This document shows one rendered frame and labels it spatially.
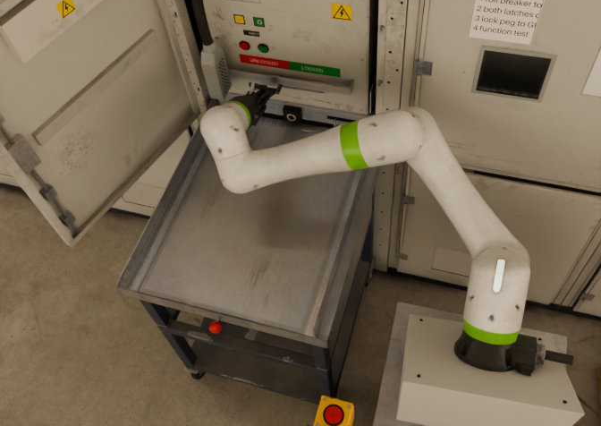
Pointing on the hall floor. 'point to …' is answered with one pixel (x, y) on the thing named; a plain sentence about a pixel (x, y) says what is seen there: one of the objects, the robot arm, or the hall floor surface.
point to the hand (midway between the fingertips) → (267, 92)
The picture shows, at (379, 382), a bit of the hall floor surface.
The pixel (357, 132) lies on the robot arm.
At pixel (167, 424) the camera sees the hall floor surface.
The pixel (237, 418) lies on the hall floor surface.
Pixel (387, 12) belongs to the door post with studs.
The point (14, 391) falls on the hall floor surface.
